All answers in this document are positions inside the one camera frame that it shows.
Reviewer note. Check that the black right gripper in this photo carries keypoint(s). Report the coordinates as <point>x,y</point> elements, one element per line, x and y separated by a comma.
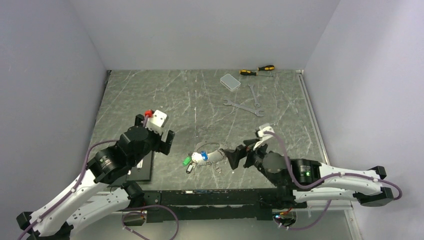
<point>240,151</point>

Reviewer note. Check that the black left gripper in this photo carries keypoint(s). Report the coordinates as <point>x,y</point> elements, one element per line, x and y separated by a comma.
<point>161,146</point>

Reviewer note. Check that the metal key organizer plate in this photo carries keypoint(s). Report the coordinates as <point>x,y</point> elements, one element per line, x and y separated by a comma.
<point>215,155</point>

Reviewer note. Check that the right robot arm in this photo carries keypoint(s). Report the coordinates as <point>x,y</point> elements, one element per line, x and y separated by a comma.
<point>300,180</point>

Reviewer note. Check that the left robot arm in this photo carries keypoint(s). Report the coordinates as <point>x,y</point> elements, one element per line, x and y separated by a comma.
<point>72,210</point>

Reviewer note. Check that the blue key tag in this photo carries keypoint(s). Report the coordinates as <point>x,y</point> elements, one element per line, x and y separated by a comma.
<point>204,156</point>

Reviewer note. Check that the black flat box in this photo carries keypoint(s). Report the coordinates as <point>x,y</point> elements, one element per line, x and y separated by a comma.
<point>142,172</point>

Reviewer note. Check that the green key tag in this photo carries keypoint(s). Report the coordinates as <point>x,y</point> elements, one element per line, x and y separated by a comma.
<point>187,161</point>

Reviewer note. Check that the black key tag white label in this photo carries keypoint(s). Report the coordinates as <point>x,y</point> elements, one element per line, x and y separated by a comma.
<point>189,168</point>

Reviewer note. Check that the large silver wrench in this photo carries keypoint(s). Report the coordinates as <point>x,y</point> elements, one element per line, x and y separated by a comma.
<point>258,112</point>

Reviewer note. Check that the small silver wrench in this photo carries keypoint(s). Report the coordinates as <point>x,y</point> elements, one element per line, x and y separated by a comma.
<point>254,95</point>

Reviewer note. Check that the clear plastic box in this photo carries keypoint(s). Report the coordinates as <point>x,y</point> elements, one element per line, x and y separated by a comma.
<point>230,82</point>

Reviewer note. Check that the yellow black screwdriver front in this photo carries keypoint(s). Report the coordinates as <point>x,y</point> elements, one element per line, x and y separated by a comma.
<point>245,72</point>

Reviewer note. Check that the yellow black screwdriver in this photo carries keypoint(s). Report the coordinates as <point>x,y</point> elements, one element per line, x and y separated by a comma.
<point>265,68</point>
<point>245,72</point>

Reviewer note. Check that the yellow black screwdriver rear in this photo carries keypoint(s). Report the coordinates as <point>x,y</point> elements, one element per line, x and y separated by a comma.
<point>265,68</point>

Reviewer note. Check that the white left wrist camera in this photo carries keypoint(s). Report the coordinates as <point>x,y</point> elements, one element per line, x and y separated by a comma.
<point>155,120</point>

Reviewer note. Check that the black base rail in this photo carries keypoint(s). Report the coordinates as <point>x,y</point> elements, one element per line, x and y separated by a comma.
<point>210,204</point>

